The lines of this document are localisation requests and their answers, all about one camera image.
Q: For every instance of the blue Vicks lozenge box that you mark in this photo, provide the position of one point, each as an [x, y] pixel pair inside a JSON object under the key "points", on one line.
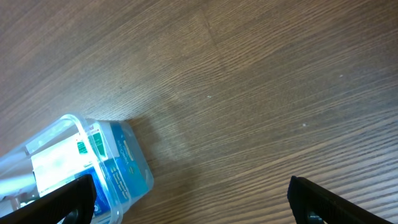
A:
{"points": [[123, 160]]}

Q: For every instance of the white green Panadol box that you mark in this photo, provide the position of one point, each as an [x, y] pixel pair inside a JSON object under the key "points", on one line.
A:
{"points": [[57, 154]]}

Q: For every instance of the clear plastic container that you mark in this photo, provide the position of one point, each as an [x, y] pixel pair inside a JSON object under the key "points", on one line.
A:
{"points": [[18, 186]]}

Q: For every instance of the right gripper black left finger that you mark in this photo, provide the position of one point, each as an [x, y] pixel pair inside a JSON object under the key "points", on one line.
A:
{"points": [[71, 203]]}

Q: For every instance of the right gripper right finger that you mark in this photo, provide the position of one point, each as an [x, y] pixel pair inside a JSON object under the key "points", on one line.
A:
{"points": [[311, 203]]}

